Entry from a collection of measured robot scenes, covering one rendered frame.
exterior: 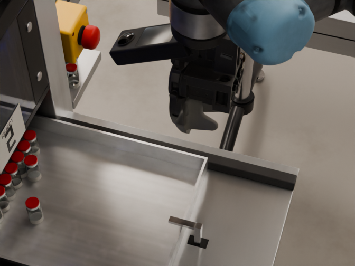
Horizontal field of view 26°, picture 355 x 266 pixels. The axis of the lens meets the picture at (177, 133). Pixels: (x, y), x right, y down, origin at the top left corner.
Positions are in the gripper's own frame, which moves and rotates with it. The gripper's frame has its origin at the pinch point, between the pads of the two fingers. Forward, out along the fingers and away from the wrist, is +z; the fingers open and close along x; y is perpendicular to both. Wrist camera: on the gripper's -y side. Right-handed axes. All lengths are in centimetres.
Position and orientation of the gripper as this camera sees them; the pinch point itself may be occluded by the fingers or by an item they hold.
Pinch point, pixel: (183, 123)
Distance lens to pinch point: 106.9
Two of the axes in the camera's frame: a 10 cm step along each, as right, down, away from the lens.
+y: 9.5, 2.4, -1.9
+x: 3.0, -7.4, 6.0
